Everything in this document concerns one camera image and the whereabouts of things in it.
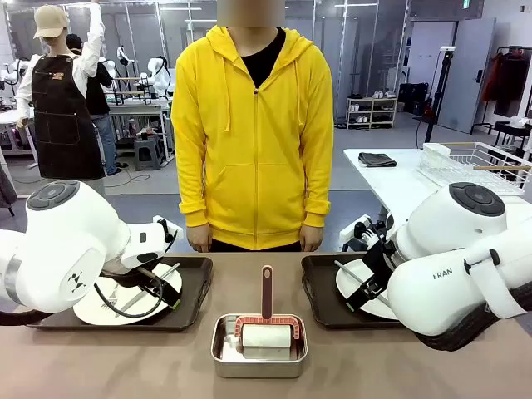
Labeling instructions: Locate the white round plate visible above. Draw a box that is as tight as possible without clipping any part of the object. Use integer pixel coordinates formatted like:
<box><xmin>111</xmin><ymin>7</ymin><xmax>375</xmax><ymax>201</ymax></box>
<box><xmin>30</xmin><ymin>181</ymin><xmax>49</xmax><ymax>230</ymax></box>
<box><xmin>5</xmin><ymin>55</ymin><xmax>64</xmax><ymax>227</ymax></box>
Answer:
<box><xmin>73</xmin><ymin>262</ymin><xmax>184</xmax><ymax>326</ymax></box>
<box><xmin>335</xmin><ymin>257</ymin><xmax>400</xmax><ymax>321</ymax></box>

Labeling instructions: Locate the person's left hand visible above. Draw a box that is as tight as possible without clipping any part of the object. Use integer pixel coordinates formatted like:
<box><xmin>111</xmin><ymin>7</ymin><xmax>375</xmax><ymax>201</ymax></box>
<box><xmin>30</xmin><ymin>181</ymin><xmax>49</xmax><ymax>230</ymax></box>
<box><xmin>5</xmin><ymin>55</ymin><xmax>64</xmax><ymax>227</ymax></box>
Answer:
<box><xmin>299</xmin><ymin>226</ymin><xmax>324</xmax><ymax>254</ymax></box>

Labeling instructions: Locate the black clothes rack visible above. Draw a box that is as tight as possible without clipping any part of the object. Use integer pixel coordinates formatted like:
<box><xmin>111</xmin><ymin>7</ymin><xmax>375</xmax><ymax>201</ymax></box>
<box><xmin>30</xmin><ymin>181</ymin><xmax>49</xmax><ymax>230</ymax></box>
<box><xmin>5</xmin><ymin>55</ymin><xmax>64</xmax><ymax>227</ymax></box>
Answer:
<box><xmin>471</xmin><ymin>45</ymin><xmax>532</xmax><ymax>136</ymax></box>

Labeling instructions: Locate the standing person in black top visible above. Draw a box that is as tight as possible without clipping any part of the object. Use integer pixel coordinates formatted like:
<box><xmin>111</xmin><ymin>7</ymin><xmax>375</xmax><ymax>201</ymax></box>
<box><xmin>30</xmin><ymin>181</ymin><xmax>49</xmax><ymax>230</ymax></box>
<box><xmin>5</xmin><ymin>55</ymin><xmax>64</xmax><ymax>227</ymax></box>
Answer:
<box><xmin>65</xmin><ymin>33</ymin><xmax>122</xmax><ymax>176</ymax></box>

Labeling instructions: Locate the beige baseball cap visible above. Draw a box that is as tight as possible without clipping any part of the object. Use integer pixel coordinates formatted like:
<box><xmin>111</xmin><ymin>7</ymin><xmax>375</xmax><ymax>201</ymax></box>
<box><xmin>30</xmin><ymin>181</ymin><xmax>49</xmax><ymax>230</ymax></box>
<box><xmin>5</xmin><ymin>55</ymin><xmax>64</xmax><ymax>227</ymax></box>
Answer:
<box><xmin>32</xmin><ymin>4</ymin><xmax>70</xmax><ymax>40</ymax></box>

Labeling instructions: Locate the white background workbench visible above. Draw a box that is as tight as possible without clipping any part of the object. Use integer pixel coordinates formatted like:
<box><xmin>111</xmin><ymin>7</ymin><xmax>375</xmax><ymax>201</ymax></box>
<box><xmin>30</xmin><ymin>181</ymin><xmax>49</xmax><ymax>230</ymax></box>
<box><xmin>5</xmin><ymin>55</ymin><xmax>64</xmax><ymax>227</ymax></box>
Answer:
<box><xmin>106</xmin><ymin>97</ymin><xmax>174</xmax><ymax>167</ymax></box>

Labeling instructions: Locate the silver table knife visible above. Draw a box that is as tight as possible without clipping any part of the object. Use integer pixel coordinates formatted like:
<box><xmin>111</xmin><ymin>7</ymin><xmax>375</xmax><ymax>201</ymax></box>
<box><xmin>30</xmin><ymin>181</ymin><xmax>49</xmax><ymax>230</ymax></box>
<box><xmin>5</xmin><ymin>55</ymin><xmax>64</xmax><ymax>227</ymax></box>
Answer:
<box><xmin>112</xmin><ymin>262</ymin><xmax>181</xmax><ymax>317</ymax></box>
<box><xmin>334</xmin><ymin>260</ymin><xmax>392</xmax><ymax>309</ymax></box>

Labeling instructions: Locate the grey plastic step stool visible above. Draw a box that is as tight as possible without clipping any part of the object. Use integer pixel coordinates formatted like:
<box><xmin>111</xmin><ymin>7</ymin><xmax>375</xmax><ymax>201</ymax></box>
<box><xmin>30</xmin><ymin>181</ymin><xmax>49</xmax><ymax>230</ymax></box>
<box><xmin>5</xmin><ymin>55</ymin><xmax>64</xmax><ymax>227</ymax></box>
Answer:
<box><xmin>133</xmin><ymin>135</ymin><xmax>164</xmax><ymax>171</ymax></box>

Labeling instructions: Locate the folded dark grey cloth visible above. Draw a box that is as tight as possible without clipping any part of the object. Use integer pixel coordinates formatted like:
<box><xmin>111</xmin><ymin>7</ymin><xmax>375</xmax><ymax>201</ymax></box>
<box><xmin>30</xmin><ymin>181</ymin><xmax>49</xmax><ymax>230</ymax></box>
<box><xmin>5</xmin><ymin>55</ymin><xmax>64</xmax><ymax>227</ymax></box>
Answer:
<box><xmin>357</xmin><ymin>151</ymin><xmax>398</xmax><ymax>169</ymax></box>

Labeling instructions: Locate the white-shirted mannequin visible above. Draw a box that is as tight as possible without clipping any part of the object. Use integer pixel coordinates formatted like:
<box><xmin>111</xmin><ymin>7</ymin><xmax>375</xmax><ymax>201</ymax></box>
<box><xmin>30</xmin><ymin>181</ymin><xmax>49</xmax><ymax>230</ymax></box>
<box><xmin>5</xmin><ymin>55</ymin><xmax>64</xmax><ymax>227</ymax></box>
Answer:
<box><xmin>15</xmin><ymin>0</ymin><xmax>107</xmax><ymax>196</ymax></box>

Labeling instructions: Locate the black suitcase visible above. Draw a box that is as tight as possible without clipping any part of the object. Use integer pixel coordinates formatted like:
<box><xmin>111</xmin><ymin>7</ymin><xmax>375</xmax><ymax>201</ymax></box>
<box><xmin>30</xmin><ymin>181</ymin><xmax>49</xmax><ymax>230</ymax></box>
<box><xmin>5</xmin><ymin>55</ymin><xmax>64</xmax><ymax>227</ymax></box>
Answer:
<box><xmin>398</xmin><ymin>81</ymin><xmax>430</xmax><ymax>116</ymax></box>

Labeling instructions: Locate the black tripod light stand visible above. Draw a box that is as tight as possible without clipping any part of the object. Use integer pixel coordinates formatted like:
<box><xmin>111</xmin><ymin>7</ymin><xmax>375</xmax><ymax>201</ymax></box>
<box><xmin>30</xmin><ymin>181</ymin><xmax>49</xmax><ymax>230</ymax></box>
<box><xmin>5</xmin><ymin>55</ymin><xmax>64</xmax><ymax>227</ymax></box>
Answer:
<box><xmin>415</xmin><ymin>46</ymin><xmax>457</xmax><ymax>150</ymax></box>

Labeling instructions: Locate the black frame wooden rail rack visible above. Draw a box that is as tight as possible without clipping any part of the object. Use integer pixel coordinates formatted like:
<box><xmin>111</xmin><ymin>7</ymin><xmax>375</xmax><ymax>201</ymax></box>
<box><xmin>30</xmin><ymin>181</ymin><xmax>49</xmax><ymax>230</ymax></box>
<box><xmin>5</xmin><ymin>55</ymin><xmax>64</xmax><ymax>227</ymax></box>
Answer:
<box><xmin>112</xmin><ymin>76</ymin><xmax>151</xmax><ymax>105</ymax></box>

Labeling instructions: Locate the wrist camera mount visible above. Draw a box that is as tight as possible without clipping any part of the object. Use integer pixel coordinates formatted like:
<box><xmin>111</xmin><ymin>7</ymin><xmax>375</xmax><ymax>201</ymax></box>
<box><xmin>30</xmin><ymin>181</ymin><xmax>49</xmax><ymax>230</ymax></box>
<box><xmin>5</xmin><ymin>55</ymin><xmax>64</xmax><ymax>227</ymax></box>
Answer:
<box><xmin>339</xmin><ymin>214</ymin><xmax>388</xmax><ymax>252</ymax></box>
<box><xmin>151</xmin><ymin>214</ymin><xmax>185</xmax><ymax>254</ymax></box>

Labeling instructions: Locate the dark brown apron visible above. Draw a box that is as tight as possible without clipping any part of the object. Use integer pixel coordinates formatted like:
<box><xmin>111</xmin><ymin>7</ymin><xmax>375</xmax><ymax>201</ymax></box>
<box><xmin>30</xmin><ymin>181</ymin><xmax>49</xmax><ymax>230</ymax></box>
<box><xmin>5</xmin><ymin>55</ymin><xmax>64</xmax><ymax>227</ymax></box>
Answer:
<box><xmin>31</xmin><ymin>53</ymin><xmax>106</xmax><ymax>180</ymax></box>

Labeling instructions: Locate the brown serving tray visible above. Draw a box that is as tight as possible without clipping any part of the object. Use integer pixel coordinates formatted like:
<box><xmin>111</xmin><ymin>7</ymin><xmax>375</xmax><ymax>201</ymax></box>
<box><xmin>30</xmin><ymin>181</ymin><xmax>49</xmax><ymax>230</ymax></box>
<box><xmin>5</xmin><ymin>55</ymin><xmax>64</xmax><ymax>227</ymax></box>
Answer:
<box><xmin>301</xmin><ymin>254</ymin><xmax>411</xmax><ymax>332</ymax></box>
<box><xmin>27</xmin><ymin>256</ymin><xmax>214</xmax><ymax>333</ymax></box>

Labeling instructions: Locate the left gripper thin black cable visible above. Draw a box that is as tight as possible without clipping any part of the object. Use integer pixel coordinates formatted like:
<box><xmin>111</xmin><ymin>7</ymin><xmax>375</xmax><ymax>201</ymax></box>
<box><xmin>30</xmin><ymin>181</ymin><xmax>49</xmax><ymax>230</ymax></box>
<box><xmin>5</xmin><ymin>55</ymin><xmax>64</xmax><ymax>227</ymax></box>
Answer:
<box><xmin>93</xmin><ymin>272</ymin><xmax>164</xmax><ymax>320</ymax></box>

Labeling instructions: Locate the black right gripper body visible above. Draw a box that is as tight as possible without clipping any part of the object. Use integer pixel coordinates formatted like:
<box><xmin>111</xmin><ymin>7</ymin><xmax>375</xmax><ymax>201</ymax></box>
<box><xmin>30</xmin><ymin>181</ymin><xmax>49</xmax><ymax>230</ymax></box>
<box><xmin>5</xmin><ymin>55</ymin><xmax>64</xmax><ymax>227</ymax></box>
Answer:
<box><xmin>360</xmin><ymin>239</ymin><xmax>399</xmax><ymax>290</ymax></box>

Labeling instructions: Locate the person's right forearm yellow sleeve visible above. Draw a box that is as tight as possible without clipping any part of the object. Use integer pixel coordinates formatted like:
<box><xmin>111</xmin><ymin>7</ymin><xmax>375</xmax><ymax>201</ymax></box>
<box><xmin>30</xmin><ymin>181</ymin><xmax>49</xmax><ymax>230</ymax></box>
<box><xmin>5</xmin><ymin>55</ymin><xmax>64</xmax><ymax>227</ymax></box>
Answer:
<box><xmin>176</xmin><ymin>136</ymin><xmax>213</xmax><ymax>229</ymax></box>

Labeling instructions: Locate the right arm black braided hose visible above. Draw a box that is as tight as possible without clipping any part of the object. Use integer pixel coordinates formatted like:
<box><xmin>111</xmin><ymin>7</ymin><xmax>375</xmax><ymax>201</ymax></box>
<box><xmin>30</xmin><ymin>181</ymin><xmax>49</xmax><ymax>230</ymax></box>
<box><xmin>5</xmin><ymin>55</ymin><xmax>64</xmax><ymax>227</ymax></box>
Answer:
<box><xmin>415</xmin><ymin>286</ymin><xmax>532</xmax><ymax>352</ymax></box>

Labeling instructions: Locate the pink lint roller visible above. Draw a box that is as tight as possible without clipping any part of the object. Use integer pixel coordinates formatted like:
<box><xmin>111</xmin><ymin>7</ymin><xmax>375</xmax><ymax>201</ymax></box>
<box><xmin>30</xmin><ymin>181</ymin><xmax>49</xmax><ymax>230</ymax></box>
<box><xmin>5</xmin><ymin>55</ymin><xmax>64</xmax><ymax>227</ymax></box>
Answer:
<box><xmin>234</xmin><ymin>264</ymin><xmax>303</xmax><ymax>350</ymax></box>

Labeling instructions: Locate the white wire dish rack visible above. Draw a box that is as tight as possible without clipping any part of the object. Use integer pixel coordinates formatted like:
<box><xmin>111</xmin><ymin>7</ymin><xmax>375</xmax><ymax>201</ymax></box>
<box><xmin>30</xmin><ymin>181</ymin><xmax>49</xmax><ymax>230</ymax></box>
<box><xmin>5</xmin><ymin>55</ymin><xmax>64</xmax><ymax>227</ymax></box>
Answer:
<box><xmin>418</xmin><ymin>141</ymin><xmax>532</xmax><ymax>197</ymax></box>

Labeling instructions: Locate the person in yellow hoodie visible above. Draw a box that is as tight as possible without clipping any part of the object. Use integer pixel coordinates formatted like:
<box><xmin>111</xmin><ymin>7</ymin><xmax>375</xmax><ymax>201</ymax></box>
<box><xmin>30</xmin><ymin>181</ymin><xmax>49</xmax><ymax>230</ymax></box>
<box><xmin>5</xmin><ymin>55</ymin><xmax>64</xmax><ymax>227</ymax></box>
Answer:
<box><xmin>170</xmin><ymin>0</ymin><xmax>334</xmax><ymax>254</ymax></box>

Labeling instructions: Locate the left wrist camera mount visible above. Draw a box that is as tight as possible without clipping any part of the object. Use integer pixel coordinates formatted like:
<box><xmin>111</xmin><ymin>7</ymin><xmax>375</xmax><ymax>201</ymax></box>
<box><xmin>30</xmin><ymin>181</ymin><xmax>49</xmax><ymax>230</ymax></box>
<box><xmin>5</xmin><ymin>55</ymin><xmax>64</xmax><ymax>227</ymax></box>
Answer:
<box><xmin>151</xmin><ymin>214</ymin><xmax>185</xmax><ymax>254</ymax></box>

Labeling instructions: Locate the silver fork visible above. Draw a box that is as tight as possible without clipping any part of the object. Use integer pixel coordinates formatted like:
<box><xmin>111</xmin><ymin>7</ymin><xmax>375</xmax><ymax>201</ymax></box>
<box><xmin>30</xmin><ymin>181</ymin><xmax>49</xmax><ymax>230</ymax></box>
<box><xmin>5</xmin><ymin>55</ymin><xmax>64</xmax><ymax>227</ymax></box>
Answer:
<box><xmin>99</xmin><ymin>282</ymin><xmax>124</xmax><ymax>311</ymax></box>

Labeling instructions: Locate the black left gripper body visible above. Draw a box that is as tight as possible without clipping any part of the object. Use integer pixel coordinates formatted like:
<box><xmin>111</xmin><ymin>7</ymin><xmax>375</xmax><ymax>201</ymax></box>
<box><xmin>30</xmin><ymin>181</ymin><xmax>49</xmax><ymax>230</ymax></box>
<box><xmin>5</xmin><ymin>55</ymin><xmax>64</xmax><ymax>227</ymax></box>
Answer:
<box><xmin>136</xmin><ymin>265</ymin><xmax>170</xmax><ymax>294</ymax></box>

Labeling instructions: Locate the left arm black braided hose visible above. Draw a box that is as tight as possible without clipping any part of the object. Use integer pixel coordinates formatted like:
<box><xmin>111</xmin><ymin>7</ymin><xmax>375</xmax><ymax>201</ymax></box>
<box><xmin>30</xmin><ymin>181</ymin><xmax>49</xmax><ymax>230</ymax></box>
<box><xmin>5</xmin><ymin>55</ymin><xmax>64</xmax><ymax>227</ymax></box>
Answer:
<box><xmin>0</xmin><ymin>306</ymin><xmax>47</xmax><ymax>328</ymax></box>

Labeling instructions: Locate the person's left forearm yellow sleeve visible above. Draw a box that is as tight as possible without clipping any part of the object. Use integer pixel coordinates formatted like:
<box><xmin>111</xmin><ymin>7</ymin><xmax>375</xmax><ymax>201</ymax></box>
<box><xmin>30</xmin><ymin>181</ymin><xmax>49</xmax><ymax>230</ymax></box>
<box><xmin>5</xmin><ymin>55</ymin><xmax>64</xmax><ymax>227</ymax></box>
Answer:
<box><xmin>301</xmin><ymin>136</ymin><xmax>333</xmax><ymax>229</ymax></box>

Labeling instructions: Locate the dark grey hanging fabric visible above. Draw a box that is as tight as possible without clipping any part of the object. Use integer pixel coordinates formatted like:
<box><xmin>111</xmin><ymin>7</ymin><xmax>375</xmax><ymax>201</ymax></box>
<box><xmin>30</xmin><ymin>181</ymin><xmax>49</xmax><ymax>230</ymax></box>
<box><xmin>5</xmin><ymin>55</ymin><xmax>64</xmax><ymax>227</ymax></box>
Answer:
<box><xmin>0</xmin><ymin>161</ymin><xmax>17</xmax><ymax>217</ymax></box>

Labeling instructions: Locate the white rack cutlery holder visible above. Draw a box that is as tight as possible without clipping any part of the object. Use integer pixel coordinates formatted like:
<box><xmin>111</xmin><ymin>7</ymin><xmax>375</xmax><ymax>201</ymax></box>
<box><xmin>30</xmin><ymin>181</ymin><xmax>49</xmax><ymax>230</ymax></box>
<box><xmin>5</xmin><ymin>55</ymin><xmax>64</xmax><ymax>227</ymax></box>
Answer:
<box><xmin>421</xmin><ymin>143</ymin><xmax>452</xmax><ymax>170</ymax></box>

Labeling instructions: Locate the white shoe rack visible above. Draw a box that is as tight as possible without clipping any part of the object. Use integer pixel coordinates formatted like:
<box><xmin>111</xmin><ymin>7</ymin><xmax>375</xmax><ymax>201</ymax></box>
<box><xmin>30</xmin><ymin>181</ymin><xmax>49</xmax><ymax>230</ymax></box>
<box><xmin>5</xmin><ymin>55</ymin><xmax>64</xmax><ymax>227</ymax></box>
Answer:
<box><xmin>346</xmin><ymin>96</ymin><xmax>399</xmax><ymax>130</ymax></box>

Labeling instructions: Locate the round white background table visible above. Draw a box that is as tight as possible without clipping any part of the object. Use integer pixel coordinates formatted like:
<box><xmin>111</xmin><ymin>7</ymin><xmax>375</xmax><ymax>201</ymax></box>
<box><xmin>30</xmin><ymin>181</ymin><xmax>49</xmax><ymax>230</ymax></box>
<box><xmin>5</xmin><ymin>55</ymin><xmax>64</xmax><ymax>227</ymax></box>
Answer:
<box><xmin>0</xmin><ymin>108</ymin><xmax>34</xmax><ymax>157</ymax></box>

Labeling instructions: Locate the arm black braided hose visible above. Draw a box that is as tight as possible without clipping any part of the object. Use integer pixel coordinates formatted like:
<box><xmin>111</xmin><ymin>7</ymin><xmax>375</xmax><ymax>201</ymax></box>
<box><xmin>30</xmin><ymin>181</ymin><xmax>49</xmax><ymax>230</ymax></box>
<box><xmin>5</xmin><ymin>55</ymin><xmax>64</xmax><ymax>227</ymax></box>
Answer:
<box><xmin>415</xmin><ymin>286</ymin><xmax>532</xmax><ymax>352</ymax></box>
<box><xmin>0</xmin><ymin>306</ymin><xmax>47</xmax><ymax>328</ymax></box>

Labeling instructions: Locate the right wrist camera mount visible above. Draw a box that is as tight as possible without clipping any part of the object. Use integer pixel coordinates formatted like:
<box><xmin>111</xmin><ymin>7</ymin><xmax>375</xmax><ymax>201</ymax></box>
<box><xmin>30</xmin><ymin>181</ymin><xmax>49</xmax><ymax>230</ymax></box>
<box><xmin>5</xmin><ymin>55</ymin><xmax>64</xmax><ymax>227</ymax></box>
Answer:
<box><xmin>339</xmin><ymin>214</ymin><xmax>388</xmax><ymax>252</ymax></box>

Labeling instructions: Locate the person's right hand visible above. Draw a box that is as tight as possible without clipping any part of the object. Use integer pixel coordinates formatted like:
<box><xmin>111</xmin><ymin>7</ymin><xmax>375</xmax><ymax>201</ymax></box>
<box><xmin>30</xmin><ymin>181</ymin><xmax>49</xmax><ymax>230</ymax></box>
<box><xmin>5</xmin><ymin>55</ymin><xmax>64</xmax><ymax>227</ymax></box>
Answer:
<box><xmin>186</xmin><ymin>226</ymin><xmax>214</xmax><ymax>254</ymax></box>

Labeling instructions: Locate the rectangular metal container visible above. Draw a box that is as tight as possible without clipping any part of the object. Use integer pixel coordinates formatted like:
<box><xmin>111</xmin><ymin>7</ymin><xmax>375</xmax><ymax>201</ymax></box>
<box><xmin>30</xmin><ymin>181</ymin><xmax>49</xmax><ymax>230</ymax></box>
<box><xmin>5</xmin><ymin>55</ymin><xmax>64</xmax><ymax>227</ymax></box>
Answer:
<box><xmin>210</xmin><ymin>313</ymin><xmax>309</xmax><ymax>379</ymax></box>

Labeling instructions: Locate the grey door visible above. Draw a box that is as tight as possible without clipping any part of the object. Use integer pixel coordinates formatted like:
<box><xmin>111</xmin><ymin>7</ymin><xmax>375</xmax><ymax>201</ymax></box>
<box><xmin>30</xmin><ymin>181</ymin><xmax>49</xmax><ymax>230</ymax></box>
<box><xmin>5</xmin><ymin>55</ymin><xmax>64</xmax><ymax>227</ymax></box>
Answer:
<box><xmin>438</xmin><ymin>17</ymin><xmax>498</xmax><ymax>135</ymax></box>

